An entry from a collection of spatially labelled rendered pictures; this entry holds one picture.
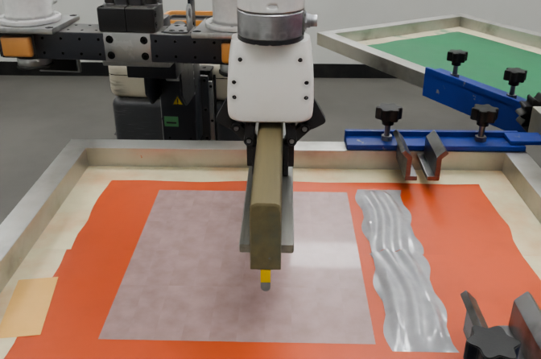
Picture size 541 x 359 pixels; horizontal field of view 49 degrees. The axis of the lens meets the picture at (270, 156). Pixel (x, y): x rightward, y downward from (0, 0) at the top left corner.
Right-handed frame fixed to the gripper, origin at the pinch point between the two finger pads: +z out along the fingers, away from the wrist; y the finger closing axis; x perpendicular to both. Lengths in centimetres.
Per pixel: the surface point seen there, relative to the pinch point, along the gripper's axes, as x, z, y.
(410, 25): -123, 12, -42
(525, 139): -26, 9, -42
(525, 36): -111, 13, -74
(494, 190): -17.7, 14.1, -35.5
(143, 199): -13.4, 14.2, 20.1
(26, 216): -2.2, 10.6, 33.4
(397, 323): 14.9, 13.2, -14.4
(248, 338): 17.0, 13.8, 1.9
